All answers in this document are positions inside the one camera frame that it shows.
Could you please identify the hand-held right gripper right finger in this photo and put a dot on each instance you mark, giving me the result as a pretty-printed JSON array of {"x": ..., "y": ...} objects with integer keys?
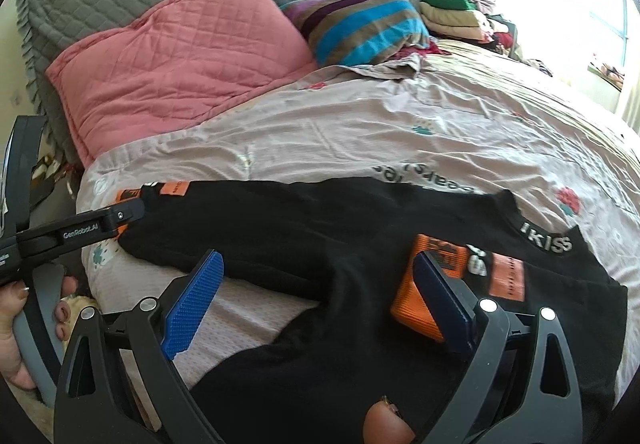
[{"x": 444, "y": 304}]

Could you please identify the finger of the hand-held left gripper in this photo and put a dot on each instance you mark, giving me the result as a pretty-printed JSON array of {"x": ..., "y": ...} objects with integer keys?
[{"x": 127, "y": 215}]

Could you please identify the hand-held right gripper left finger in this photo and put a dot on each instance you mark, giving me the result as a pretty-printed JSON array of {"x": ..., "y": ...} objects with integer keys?
[{"x": 195, "y": 300}]

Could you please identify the black shirt with orange patches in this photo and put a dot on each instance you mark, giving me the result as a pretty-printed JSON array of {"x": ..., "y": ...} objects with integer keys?
[{"x": 310, "y": 234}]

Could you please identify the pile of loose clothes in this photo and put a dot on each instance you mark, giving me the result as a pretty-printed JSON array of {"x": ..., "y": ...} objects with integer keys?
[{"x": 510, "y": 31}]

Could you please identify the stack of folded clothes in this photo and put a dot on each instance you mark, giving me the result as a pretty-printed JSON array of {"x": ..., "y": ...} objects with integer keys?
[{"x": 452, "y": 13}]

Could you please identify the person's left hand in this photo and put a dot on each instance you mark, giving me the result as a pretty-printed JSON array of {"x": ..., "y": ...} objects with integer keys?
[{"x": 15, "y": 339}]

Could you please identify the person's right hand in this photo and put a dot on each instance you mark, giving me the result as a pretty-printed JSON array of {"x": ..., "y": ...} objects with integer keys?
[{"x": 387, "y": 421}]

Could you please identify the pink quilted pillow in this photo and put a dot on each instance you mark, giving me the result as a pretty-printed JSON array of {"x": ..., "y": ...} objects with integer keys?
[{"x": 175, "y": 58}]

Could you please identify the printed pale bed sheet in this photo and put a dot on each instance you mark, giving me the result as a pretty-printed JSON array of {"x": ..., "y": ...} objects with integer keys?
[{"x": 375, "y": 123}]

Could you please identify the magenta cloth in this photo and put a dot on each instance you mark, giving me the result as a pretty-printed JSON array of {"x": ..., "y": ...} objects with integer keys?
[{"x": 425, "y": 49}]

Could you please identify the striped pillow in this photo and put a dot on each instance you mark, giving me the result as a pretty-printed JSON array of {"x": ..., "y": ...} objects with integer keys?
[{"x": 360, "y": 28}]

